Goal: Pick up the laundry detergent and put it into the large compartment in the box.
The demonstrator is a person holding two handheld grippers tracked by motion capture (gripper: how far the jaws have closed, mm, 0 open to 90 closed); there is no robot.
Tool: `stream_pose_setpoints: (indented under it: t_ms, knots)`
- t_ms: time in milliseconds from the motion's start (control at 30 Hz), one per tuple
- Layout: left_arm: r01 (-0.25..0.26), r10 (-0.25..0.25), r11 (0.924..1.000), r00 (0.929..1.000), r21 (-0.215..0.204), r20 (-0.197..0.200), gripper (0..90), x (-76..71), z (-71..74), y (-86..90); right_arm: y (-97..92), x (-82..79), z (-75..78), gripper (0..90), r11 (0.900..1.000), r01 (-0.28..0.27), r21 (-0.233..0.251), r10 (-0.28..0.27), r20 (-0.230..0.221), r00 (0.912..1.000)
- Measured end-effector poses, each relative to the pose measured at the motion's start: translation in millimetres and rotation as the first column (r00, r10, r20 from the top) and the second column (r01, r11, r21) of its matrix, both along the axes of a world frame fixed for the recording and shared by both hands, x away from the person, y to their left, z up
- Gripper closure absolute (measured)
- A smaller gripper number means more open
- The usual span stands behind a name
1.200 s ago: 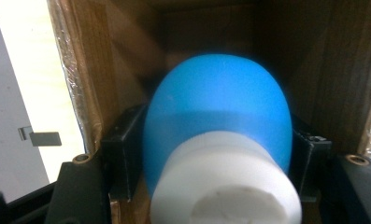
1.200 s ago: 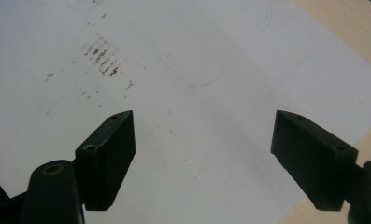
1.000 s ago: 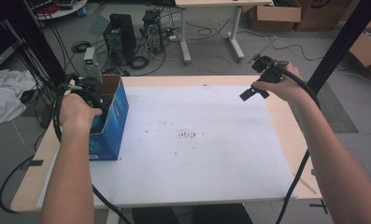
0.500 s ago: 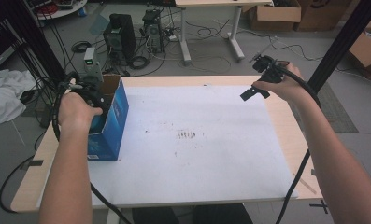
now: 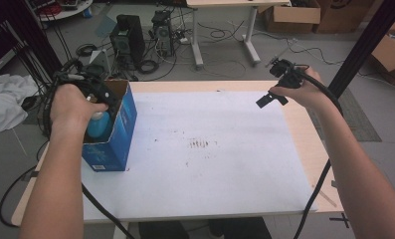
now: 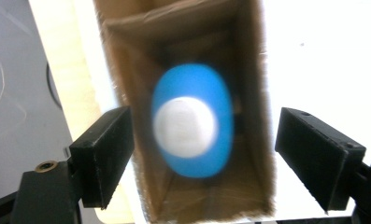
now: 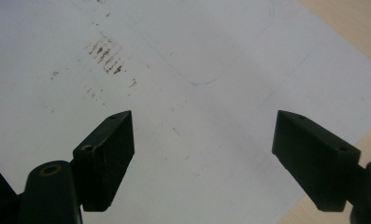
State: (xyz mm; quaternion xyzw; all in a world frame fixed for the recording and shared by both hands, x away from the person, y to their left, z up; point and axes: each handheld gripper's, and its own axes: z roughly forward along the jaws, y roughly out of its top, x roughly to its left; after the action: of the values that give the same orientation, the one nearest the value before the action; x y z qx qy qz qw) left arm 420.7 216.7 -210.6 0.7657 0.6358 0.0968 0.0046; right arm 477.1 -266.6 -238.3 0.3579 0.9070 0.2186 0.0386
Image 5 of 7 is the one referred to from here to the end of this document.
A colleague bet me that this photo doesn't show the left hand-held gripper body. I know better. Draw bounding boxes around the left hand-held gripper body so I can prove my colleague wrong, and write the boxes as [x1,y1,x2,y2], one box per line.
[51,70,99,95]

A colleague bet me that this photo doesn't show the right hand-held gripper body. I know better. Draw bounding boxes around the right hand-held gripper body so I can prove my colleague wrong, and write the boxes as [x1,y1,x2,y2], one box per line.
[269,58,305,90]

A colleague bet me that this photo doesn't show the blue bottle with white cap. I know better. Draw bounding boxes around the blue bottle with white cap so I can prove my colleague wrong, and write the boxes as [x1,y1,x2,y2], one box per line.
[86,111,113,139]

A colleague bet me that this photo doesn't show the blue cardboard box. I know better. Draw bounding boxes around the blue cardboard box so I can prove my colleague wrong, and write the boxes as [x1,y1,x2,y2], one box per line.
[81,79,138,173]

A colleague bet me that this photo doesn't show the person's right hand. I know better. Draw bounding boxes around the person's right hand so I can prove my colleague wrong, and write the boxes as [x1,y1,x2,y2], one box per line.
[269,66,329,112]

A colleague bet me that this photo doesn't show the person's left hand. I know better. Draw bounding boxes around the person's left hand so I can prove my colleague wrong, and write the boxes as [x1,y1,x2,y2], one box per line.
[50,83,109,136]

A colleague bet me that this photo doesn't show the light wooden table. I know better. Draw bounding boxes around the light wooden table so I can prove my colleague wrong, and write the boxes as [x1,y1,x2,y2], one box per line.
[11,80,345,227]

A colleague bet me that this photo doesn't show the open brown cardboard box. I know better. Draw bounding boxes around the open brown cardboard box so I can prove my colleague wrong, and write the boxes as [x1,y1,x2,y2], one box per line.
[264,0,322,34]

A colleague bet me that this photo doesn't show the black computer tower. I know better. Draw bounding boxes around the black computer tower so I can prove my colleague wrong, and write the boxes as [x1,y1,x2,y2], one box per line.
[109,14,147,69]

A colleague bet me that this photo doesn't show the round white table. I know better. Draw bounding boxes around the round white table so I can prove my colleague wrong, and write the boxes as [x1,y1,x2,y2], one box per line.
[32,0,94,23]

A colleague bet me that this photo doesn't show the white crumpled cloth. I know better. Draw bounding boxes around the white crumpled cloth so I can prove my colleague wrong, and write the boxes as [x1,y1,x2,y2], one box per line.
[0,73,40,133]

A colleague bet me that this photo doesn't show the grey floor mat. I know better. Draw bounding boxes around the grey floor mat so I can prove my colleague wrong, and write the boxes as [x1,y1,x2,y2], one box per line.
[308,88,382,143]

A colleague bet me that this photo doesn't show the large brown cardboard box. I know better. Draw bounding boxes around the large brown cardboard box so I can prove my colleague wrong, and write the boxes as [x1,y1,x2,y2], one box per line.
[312,0,380,34]

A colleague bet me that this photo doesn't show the white table mat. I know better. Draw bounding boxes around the white table mat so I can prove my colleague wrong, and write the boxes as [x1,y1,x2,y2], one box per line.
[81,91,318,223]

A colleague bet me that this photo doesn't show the grey computer case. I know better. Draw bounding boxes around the grey computer case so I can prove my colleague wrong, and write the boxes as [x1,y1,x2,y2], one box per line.
[150,9,176,58]

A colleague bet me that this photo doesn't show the white-legged desk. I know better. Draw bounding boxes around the white-legged desk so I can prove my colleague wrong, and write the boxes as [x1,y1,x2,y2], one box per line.
[185,0,293,68]

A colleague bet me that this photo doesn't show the white power strip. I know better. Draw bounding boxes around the white power strip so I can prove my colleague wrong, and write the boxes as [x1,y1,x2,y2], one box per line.
[176,30,190,45]

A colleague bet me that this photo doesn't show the cardboard box with contents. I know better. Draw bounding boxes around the cardboard box with contents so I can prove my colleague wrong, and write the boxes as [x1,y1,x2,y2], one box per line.
[370,16,395,88]

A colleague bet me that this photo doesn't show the person's dark trousers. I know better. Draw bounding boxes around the person's dark trousers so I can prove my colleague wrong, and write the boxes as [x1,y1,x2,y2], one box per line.
[138,217,273,239]

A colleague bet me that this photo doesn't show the coiled black cable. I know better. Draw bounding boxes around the coiled black cable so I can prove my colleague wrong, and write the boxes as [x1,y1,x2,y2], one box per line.
[76,43,99,58]

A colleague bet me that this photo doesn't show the black metal frame post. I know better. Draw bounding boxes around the black metal frame post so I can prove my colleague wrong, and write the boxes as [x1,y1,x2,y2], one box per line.
[327,0,395,100]

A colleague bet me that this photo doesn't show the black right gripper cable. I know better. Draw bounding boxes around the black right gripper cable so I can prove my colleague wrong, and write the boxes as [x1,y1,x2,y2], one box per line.
[293,64,344,239]

